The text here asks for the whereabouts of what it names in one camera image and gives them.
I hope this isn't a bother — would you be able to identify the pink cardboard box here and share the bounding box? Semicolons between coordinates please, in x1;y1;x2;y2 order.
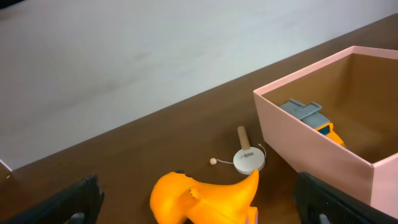
254;46;397;217

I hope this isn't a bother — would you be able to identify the white rattle drum toy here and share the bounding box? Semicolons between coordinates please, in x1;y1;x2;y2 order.
210;126;267;175

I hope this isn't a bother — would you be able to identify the yellow grey toy truck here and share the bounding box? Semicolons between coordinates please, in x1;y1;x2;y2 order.
280;99;346;147

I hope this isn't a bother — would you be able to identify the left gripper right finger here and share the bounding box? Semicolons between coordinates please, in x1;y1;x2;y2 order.
294;172;397;224

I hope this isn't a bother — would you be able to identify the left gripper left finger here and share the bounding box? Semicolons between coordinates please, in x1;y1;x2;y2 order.
1;175;104;224

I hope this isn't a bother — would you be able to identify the orange toy dinosaur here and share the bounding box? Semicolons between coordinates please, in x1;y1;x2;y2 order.
150;169;259;224

